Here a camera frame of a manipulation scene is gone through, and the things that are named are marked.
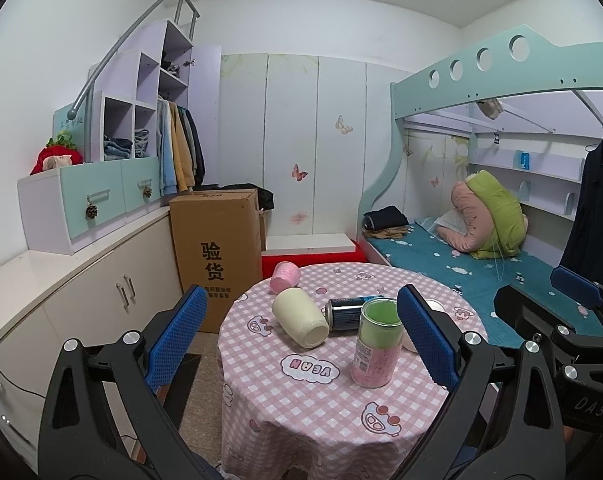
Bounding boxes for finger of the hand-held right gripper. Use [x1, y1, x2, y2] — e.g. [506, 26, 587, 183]
[493, 284, 582, 350]
[550, 264, 603, 321]

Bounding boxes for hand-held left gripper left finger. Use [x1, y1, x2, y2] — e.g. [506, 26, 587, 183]
[38, 285, 223, 480]

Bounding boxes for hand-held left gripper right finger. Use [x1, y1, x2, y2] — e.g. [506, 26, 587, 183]
[396, 284, 565, 480]

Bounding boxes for cream cup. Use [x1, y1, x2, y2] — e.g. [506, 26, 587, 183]
[272, 288, 330, 349]

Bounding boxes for clear green pink plastic cup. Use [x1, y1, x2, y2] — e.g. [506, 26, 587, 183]
[350, 297, 405, 388]

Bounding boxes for teal printed bed sheet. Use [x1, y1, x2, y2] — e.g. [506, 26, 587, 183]
[366, 217, 603, 351]

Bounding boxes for dark hanging garment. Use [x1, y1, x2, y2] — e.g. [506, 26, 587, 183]
[559, 135, 603, 291]

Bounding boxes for dark drink can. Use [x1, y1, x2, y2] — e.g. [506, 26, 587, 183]
[325, 295, 382, 332]

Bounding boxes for tall cardboard box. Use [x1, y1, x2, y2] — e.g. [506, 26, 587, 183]
[169, 188, 265, 334]

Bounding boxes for pink green rolled quilt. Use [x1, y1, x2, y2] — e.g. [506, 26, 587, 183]
[435, 170, 529, 260]

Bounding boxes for low white cabinet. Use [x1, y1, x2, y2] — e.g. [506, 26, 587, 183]
[0, 205, 183, 461]

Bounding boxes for tan folded garment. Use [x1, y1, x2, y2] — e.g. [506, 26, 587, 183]
[364, 226, 413, 241]

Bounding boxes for white pillow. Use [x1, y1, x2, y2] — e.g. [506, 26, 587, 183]
[434, 209, 469, 237]

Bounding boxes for folded dark clothes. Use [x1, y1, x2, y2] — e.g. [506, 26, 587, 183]
[362, 206, 409, 233]

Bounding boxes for red platform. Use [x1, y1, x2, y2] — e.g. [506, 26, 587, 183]
[260, 240, 368, 278]

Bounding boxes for pink checked tablecloth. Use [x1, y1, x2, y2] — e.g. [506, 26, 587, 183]
[216, 262, 499, 476]

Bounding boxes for white board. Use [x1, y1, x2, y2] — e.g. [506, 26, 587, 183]
[266, 234, 356, 256]

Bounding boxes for black bag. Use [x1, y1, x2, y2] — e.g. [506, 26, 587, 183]
[222, 183, 275, 212]

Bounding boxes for tan hanging jacket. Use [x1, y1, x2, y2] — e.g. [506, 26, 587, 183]
[172, 105, 196, 192]

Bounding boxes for light blue hanging jacket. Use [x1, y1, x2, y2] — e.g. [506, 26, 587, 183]
[156, 100, 180, 195]

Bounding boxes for dark hanging jacket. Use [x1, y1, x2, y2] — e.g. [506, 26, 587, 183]
[186, 107, 206, 188]

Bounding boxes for beige plush toy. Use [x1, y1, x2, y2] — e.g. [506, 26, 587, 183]
[476, 99, 505, 120]

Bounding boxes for red plush toy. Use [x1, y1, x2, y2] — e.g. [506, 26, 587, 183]
[30, 130, 85, 176]

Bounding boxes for white wardrobe with butterflies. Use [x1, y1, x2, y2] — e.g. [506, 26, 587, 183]
[219, 52, 407, 238]

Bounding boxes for lilac stair cabinet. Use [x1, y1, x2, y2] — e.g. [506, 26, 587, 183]
[18, 20, 222, 256]

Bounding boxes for grey metal handrail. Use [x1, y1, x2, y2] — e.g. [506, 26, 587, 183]
[68, 0, 201, 118]

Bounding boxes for black cable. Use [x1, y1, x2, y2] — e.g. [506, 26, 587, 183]
[0, 360, 47, 402]

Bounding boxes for teal bunk bed frame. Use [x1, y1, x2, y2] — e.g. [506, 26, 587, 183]
[359, 27, 603, 271]

